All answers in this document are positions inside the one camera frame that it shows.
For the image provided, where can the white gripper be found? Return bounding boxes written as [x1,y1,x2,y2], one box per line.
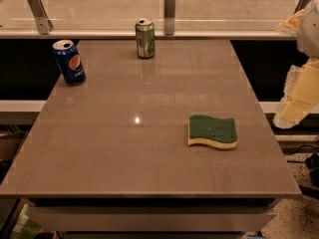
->
[273,0,319,128]

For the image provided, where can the green and yellow sponge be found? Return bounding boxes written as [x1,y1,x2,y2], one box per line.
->
[187,115,238,149]

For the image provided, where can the green soda can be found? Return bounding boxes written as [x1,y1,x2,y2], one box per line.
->
[135,18,155,59]

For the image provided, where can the blue Pepsi can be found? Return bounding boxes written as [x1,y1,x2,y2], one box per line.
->
[53,40,86,86]

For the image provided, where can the glass barrier panel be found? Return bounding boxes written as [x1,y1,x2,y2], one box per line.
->
[0,0,299,31]

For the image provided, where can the white table drawer front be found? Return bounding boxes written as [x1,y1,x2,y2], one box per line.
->
[27,206,276,232]

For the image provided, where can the green packaging under table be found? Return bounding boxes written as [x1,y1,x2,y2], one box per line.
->
[9,204,42,239]

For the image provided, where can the black cable on floor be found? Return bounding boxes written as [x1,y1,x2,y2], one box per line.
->
[286,144,319,201]

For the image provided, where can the middle metal bracket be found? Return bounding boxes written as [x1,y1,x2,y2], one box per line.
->
[163,0,175,35]

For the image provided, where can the left metal bracket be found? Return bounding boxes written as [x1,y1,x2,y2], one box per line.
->
[27,0,53,35]

